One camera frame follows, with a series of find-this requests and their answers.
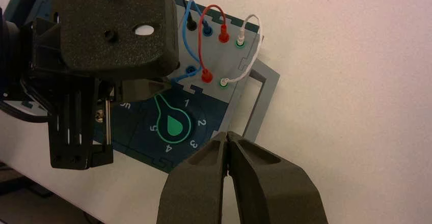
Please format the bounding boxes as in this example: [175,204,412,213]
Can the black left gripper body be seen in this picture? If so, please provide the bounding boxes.
[20,16,116,170]

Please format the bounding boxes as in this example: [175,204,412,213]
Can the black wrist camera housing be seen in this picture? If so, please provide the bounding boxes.
[50,0,180,80]

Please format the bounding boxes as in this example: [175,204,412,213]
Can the dark teal knob green outline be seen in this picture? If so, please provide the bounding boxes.
[153,93,193,145]

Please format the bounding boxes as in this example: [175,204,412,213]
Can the modular grey and teal task box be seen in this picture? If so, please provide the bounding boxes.
[3,0,281,174]

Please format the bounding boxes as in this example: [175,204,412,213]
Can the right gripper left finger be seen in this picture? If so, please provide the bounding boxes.
[156,132,229,224]

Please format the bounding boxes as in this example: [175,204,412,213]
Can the white banana plug cable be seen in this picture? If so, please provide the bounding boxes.
[220,14,264,88]

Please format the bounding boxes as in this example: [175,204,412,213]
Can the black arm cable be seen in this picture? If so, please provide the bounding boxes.
[0,99,55,125]

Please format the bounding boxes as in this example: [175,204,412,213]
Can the red banana plug cable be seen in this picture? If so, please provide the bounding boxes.
[199,4,231,84]

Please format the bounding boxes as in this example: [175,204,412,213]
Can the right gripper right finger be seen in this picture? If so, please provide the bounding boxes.
[228,131,329,224]

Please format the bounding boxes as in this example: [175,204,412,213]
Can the black banana plug cable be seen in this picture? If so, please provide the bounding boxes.
[174,0,198,32]

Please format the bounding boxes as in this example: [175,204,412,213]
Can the jumper cables with plugs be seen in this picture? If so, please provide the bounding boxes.
[169,0,214,83]

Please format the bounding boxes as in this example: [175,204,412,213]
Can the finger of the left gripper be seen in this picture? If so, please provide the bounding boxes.
[116,77,173,103]

